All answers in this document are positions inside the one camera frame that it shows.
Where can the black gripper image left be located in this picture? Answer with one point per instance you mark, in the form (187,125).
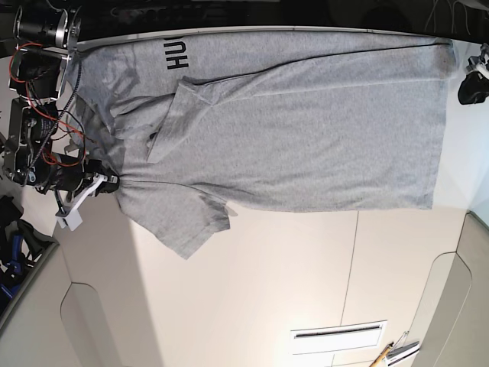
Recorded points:
(60,172)

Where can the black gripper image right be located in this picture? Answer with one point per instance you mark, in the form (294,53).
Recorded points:
(474,88)

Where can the grey T-shirt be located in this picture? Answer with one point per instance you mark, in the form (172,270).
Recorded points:
(272,120)

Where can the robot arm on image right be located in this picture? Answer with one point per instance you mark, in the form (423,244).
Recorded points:
(485,51)

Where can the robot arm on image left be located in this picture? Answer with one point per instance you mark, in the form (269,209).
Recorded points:
(42,150)

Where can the blue black clamp tool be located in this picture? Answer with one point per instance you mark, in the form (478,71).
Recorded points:
(21,247)

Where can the yellow pencil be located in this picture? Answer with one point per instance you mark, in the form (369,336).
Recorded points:
(382,355)

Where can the white camera box image left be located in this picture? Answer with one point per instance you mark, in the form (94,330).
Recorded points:
(70,219)

